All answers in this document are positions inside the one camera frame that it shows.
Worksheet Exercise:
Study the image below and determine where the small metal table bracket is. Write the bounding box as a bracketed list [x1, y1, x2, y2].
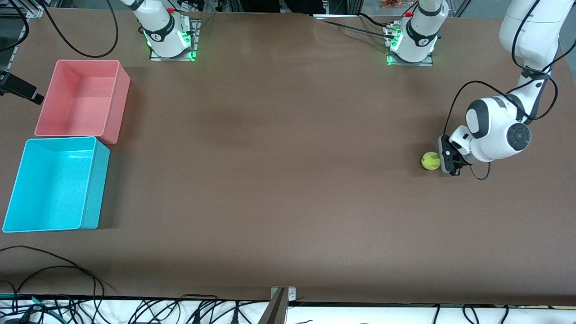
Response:
[270, 287, 297, 303]

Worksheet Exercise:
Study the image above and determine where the black cable across table edge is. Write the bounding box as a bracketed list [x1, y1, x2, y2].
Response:
[0, 245, 105, 297]

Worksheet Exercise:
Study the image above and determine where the pink plastic bin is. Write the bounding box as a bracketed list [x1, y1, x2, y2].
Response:
[34, 59, 131, 145]

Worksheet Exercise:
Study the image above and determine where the long looping black cable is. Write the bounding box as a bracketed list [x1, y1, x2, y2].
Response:
[40, 0, 120, 59]

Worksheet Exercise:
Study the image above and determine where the aluminium frame profile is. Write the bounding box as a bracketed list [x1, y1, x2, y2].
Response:
[9, 2, 46, 57]

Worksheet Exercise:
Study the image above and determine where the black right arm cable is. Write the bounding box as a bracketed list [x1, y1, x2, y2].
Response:
[0, 0, 31, 54]

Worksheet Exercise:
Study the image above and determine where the short black base cable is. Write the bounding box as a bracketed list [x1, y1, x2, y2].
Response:
[358, 13, 394, 28]

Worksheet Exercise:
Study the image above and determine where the black base power cable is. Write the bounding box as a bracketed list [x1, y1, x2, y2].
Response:
[314, 16, 396, 39]

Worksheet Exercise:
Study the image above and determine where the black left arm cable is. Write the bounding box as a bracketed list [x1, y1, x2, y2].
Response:
[443, 0, 561, 181]

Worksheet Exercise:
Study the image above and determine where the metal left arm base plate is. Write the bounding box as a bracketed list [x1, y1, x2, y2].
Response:
[386, 22, 435, 67]

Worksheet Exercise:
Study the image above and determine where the yellow-green tennis ball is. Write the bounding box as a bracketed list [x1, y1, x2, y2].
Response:
[421, 152, 441, 171]

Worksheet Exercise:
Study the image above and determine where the dark camera mount bar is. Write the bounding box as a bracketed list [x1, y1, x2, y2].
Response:
[258, 288, 288, 324]

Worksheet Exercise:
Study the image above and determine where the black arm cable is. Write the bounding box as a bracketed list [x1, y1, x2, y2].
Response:
[0, 0, 31, 54]
[443, 0, 561, 181]

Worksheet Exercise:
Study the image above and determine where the blue plastic bin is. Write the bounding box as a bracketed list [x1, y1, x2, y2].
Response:
[2, 136, 111, 233]

